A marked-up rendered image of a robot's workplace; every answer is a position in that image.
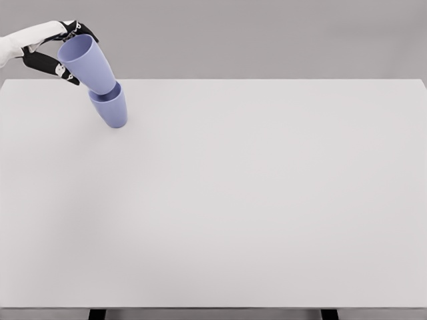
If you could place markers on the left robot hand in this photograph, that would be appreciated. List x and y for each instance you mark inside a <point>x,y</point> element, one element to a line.
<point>36,35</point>

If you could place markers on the lavender plastic cup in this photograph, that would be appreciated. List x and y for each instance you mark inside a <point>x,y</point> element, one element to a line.
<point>111,110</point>
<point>87,63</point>

